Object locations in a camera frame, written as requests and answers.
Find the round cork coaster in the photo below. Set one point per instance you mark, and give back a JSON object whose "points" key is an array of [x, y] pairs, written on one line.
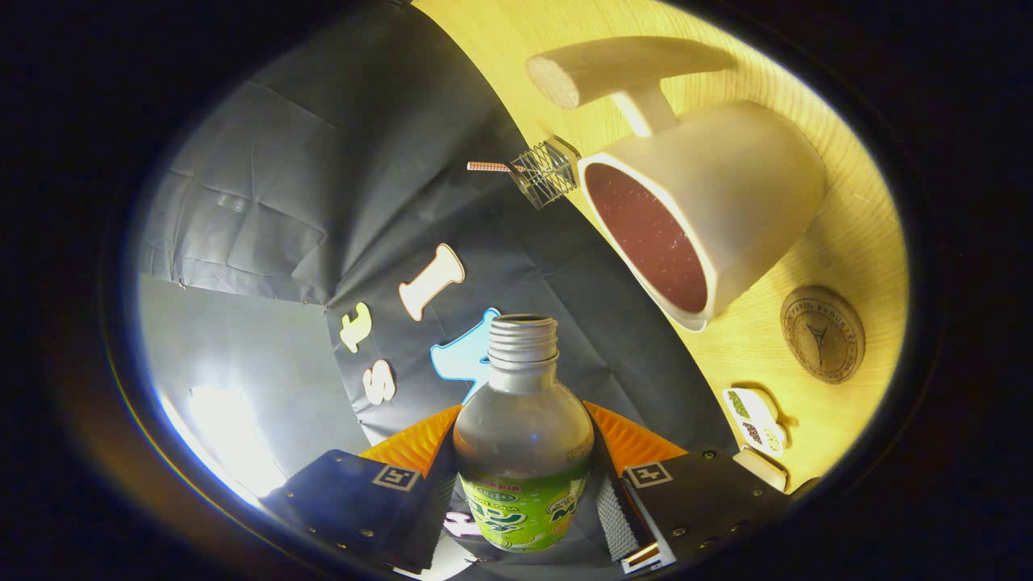
{"points": [[823, 335]]}

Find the white divided dish of beans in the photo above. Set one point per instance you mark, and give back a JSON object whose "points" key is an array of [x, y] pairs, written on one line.
{"points": [[754, 420]]}

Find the white toaster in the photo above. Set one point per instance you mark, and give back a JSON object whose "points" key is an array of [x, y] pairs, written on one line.
{"points": [[763, 468]]}

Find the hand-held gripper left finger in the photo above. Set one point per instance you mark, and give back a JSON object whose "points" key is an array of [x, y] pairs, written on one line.
{"points": [[347, 500]]}

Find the wooden table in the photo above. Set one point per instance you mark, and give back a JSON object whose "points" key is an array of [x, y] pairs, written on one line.
{"points": [[855, 234]]}

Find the black backdrop cloth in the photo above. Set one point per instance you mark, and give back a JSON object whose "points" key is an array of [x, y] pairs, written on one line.
{"points": [[363, 161]]}

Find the silver bottle with green label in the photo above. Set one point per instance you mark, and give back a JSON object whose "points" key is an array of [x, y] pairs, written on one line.
{"points": [[523, 452]]}

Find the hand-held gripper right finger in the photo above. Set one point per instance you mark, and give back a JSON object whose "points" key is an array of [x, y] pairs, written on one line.
{"points": [[710, 492]]}

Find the striped straw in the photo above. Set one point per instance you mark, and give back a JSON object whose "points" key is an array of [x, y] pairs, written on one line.
{"points": [[492, 166]]}

